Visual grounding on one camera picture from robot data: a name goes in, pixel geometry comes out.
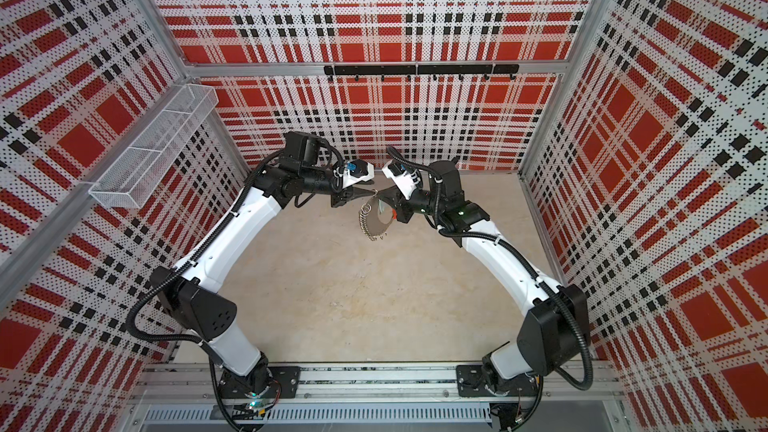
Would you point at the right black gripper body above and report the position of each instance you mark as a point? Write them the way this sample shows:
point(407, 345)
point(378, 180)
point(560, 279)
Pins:
point(420, 204)

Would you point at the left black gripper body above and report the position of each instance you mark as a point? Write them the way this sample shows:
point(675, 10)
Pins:
point(340, 197)

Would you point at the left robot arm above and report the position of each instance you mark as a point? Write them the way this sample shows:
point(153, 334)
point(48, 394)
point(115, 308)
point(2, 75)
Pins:
point(307, 165)

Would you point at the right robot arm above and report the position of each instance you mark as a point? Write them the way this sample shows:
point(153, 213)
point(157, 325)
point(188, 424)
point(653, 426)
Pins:
point(554, 335)

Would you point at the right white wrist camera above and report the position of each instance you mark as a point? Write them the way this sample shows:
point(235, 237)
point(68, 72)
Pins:
point(405, 180)

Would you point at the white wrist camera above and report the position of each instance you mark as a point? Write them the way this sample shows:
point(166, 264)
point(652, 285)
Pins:
point(357, 171)
point(405, 180)

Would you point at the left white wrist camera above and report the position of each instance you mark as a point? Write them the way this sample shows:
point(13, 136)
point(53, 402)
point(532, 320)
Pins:
point(357, 171)

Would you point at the black hook rail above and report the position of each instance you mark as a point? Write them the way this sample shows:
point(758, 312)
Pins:
point(357, 71)

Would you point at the white wire mesh basket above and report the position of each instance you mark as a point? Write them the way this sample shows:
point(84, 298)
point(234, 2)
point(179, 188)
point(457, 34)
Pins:
point(134, 175)

